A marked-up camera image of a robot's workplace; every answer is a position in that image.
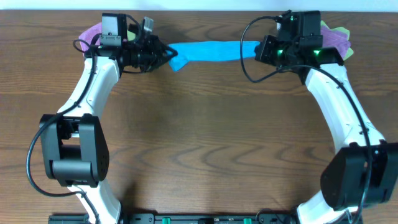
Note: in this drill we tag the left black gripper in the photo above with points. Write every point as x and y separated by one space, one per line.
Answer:
154 48

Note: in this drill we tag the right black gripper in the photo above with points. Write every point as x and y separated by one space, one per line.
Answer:
278 66

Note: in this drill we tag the blue microfiber cloth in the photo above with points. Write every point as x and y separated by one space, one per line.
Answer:
209 51

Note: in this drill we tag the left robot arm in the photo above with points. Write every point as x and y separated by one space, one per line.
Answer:
74 148

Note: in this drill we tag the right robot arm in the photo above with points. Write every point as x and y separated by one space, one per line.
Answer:
363 171

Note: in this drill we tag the folded green cloth left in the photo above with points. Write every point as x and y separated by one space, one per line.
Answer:
131 35

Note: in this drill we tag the crumpled purple cloth right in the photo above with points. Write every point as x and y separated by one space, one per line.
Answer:
334 42

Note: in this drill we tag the green cloth right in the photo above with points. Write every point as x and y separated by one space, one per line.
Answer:
343 32

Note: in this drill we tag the folded purple cloth left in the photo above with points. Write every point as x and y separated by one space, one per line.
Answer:
88 35

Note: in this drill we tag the black mounting rail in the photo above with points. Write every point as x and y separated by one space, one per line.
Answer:
149 218

